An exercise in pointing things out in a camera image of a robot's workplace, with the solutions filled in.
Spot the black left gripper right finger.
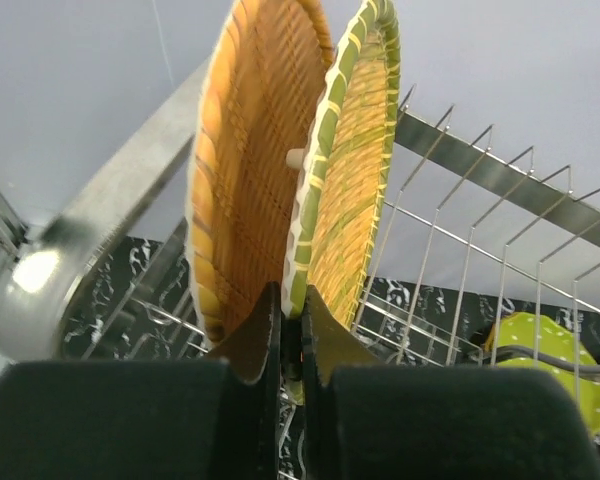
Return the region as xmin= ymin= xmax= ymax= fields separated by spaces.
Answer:
xmin=302 ymin=287 xmax=600 ymax=479

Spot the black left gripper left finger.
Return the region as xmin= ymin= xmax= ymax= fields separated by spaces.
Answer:
xmin=0 ymin=282 xmax=281 ymax=479

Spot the green polka dot plate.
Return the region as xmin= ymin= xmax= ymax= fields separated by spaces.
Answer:
xmin=483 ymin=312 xmax=600 ymax=437

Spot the green rimmed wicker plate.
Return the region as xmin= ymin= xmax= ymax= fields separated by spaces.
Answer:
xmin=282 ymin=0 xmax=402 ymax=331

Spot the woven wicker plate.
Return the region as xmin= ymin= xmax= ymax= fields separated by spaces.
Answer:
xmin=184 ymin=1 xmax=334 ymax=344

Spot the stainless steel dish rack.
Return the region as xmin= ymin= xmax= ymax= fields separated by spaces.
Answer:
xmin=0 ymin=54 xmax=600 ymax=480

